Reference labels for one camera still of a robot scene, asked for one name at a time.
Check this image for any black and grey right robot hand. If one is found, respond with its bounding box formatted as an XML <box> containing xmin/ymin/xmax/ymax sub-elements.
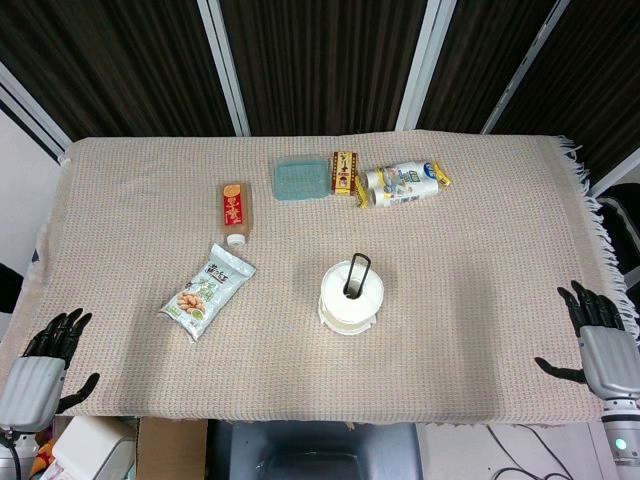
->
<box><xmin>534</xmin><ymin>280</ymin><xmax>640</xmax><ymax>401</ymax></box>

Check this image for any black and grey left robot hand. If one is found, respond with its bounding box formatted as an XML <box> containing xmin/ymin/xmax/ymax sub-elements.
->
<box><xmin>0</xmin><ymin>308</ymin><xmax>101</xmax><ymax>434</ymax></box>

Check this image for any dark robot base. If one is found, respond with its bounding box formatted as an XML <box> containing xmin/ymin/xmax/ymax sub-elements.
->
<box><xmin>207</xmin><ymin>420</ymin><xmax>424</xmax><ymax>480</ymax></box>

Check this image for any beige woven tablecloth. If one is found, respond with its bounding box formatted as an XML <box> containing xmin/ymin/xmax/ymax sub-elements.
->
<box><xmin>0</xmin><ymin>130</ymin><xmax>640</xmax><ymax>427</ymax></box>

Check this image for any orange plush toy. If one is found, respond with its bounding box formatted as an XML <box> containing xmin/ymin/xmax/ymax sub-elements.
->
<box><xmin>29</xmin><ymin>427</ymin><xmax>56</xmax><ymax>479</ymax></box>

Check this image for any white plastic appliance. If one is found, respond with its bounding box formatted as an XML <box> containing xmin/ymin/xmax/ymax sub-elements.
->
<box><xmin>52</xmin><ymin>414</ymin><xmax>136</xmax><ymax>480</ymax></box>

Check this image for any black chair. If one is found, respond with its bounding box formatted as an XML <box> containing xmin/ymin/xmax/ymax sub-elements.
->
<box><xmin>594</xmin><ymin>182</ymin><xmax>640</xmax><ymax>301</ymax></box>

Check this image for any brown cardboard box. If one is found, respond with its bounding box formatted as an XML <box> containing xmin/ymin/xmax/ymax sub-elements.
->
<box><xmin>135</xmin><ymin>417</ymin><xmax>209</xmax><ymax>480</ymax></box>

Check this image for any white peanut snack bag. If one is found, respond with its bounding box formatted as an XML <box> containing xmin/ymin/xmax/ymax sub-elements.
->
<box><xmin>158</xmin><ymin>243</ymin><xmax>257</xmax><ymax>343</ymax></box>

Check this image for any amber drink bottle red label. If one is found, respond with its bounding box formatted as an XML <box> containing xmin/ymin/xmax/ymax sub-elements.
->
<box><xmin>221</xmin><ymin>182</ymin><xmax>255</xmax><ymax>247</ymax></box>

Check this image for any white trash bag roll pack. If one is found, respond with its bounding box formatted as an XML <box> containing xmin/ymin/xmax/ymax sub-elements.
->
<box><xmin>353</xmin><ymin>159</ymin><xmax>454</xmax><ymax>210</ymax></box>

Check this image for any red and yellow small box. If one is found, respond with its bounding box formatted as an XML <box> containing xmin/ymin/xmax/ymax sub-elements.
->
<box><xmin>328</xmin><ymin>150</ymin><xmax>360</xmax><ymax>197</ymax></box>

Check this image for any teal plastic lidded container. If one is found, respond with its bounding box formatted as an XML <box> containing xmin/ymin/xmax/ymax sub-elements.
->
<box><xmin>272</xmin><ymin>154</ymin><xmax>331</xmax><ymax>204</ymax></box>

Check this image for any black floor cable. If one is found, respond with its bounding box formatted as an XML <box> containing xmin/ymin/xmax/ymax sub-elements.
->
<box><xmin>487</xmin><ymin>424</ymin><xmax>601</xmax><ymax>480</ymax></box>

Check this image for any white metal frame post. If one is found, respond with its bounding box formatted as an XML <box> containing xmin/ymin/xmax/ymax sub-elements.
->
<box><xmin>0</xmin><ymin>62</ymin><xmax>71</xmax><ymax>162</ymax></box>
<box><xmin>394</xmin><ymin>0</ymin><xmax>444</xmax><ymax>132</ymax></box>
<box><xmin>482</xmin><ymin>0</ymin><xmax>571</xmax><ymax>135</ymax></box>
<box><xmin>197</xmin><ymin>0</ymin><xmax>251</xmax><ymax>137</ymax></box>

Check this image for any black wire paper-towel holder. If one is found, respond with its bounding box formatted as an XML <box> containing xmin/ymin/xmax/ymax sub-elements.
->
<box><xmin>342</xmin><ymin>253</ymin><xmax>372</xmax><ymax>300</ymax></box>

